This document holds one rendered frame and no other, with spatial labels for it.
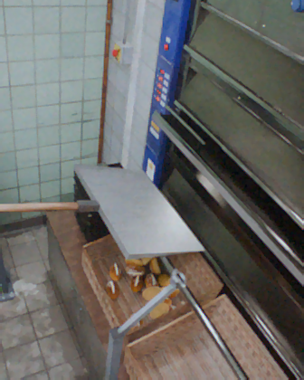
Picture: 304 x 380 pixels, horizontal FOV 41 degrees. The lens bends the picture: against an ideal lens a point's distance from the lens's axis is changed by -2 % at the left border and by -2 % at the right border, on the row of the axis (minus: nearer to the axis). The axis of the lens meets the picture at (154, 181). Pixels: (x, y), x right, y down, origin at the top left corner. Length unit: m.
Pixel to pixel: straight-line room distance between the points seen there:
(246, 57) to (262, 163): 0.38
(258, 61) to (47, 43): 1.42
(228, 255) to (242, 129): 0.57
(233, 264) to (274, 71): 0.83
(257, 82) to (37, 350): 1.94
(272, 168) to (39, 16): 1.59
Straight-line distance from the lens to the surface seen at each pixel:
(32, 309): 2.82
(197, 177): 1.93
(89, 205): 1.58
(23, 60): 2.58
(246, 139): 1.60
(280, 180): 1.48
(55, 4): 2.52
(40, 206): 1.51
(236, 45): 1.62
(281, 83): 1.44
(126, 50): 2.35
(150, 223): 1.67
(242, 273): 1.81
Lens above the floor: 2.31
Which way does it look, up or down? 37 degrees down
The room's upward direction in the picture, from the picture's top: 9 degrees clockwise
